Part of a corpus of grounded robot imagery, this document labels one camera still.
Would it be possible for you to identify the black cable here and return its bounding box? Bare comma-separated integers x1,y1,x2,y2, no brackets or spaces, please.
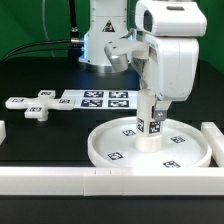
0,39,84,63

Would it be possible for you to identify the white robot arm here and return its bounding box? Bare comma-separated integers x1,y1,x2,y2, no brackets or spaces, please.
80,0,207,121

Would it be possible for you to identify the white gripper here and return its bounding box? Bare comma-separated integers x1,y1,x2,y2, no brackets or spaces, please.
132,34,199,120

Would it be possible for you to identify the thin white cable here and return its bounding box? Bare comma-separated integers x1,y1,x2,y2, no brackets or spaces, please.
41,0,56,58

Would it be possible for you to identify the white marker plate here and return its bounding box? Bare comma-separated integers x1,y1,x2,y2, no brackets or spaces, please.
62,90,138,109

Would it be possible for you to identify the white right fence bar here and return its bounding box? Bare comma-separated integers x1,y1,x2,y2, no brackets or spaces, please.
201,122,224,168

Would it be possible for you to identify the white round table top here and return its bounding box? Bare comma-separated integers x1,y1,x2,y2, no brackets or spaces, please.
87,117,212,169

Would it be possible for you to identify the white front fence bar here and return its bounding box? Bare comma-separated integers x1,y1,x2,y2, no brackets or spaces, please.
0,167,224,196

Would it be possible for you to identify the white cross-shaped table base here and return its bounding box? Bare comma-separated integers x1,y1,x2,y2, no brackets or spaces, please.
5,90,75,122

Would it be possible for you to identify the white left fence block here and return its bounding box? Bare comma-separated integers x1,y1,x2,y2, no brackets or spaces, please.
0,120,6,145

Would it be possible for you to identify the black cable connector post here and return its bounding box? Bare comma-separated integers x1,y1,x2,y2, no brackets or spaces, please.
68,0,79,44

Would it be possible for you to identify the white fence bar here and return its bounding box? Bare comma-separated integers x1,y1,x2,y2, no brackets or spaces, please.
0,167,224,196
201,122,224,168

